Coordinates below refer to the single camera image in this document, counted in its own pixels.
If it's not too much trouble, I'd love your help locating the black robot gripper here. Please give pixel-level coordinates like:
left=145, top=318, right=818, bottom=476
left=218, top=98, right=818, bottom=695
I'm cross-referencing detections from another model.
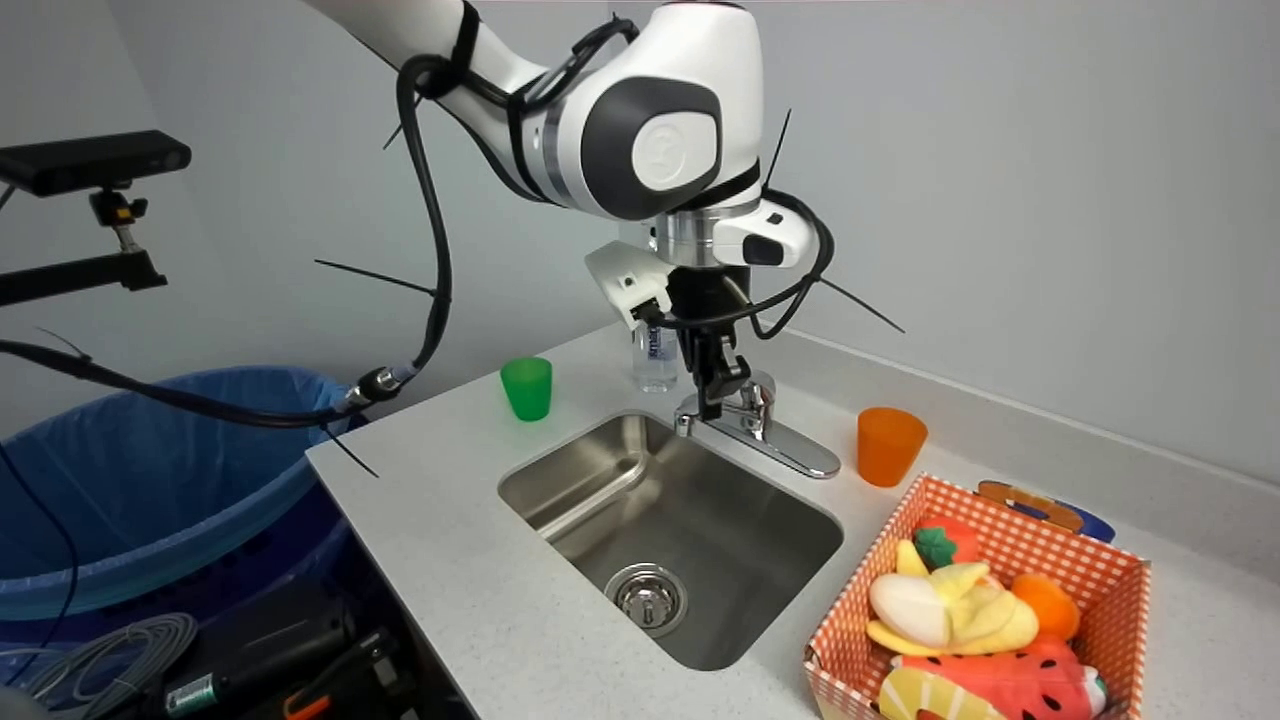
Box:
left=669, top=269, right=751, bottom=420

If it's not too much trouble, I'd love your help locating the chrome sink faucet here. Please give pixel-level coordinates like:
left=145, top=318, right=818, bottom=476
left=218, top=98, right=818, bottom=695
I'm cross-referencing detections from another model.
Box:
left=672, top=373, right=840, bottom=480

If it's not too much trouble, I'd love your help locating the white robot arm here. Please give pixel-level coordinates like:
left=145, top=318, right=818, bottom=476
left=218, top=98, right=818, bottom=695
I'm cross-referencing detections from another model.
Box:
left=309, top=0, right=814, bottom=420

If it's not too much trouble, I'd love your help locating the clear plastic water bottle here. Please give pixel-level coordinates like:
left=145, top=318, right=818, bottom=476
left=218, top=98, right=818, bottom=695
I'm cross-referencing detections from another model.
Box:
left=632, top=325, right=679, bottom=391

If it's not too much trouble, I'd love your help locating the stainless steel sink basin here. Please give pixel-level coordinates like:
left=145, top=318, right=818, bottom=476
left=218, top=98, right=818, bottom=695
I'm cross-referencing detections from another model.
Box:
left=499, top=412, right=842, bottom=670

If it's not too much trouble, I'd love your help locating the orange plastic cup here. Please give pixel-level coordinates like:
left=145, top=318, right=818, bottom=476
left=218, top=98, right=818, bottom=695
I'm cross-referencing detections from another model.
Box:
left=854, top=406, right=926, bottom=489

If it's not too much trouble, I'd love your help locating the green plastic cup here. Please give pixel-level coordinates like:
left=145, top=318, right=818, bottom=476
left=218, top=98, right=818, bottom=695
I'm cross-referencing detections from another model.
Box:
left=499, top=354, right=551, bottom=422

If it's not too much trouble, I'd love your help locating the plush red strawberry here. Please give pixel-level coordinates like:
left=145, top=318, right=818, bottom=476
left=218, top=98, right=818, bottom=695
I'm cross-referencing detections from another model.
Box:
left=911, top=515, right=982, bottom=569

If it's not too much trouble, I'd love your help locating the plush peeled banana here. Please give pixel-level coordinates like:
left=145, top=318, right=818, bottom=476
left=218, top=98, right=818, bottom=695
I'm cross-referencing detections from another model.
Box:
left=866, top=539, right=1041, bottom=654

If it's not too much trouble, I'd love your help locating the orange blue toy behind box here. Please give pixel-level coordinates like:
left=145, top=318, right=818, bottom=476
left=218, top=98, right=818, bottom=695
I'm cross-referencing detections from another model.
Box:
left=977, top=480, right=1116, bottom=544

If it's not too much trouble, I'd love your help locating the plush orange fruit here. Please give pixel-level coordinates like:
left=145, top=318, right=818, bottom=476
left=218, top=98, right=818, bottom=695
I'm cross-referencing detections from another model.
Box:
left=1011, top=572, right=1083, bottom=645

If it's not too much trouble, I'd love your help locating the plush watermelon slice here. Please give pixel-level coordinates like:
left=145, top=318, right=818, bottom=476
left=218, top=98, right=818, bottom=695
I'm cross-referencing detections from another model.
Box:
left=892, top=638, right=1109, bottom=720

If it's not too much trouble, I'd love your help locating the orange checkered box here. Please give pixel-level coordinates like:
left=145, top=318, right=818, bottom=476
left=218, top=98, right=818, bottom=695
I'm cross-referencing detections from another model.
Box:
left=805, top=476, right=1152, bottom=720

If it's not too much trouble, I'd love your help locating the black tool bag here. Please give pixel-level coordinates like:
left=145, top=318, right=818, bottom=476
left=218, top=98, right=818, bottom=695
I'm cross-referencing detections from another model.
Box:
left=155, top=582, right=472, bottom=720

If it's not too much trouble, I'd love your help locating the blue lined trash bin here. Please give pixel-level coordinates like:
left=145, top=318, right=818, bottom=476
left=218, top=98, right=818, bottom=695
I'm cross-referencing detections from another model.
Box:
left=0, top=391, right=348, bottom=625

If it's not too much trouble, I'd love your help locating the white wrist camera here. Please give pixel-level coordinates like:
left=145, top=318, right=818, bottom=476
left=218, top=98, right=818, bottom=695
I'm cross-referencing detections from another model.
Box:
left=583, top=241, right=672, bottom=326

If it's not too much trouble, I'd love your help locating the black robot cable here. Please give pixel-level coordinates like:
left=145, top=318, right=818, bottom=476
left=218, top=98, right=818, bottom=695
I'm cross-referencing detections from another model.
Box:
left=0, top=52, right=464, bottom=430

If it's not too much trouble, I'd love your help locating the black camera on stand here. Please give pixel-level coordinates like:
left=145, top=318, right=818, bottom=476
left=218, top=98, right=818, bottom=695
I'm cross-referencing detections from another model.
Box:
left=0, top=128, right=193, bottom=305

